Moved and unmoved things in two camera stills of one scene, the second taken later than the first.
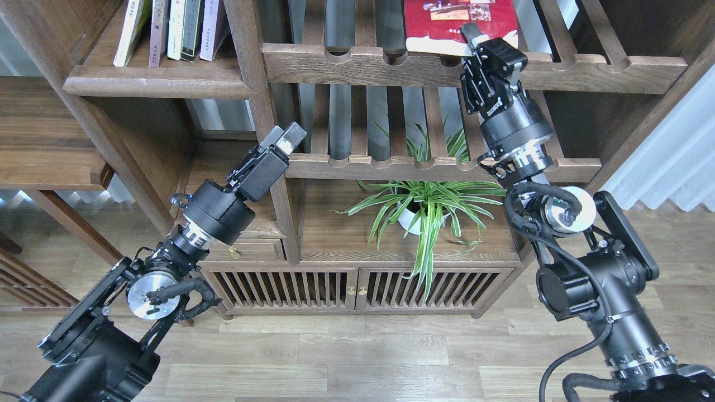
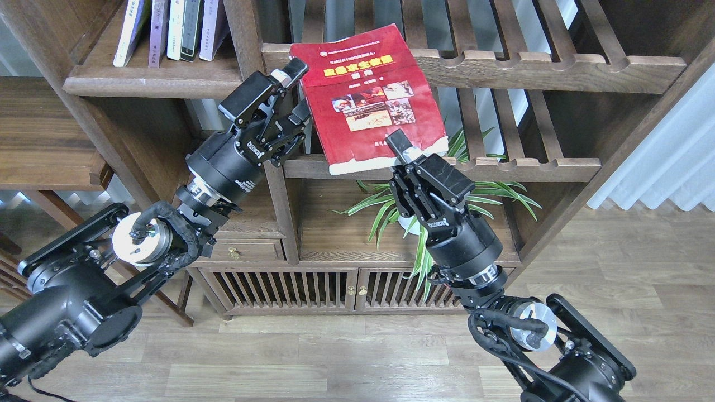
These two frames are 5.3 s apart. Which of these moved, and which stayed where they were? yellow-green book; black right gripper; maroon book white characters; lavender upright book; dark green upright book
Moved: black right gripper
Stayed: dark green upright book; maroon book white characters; lavender upright book; yellow-green book
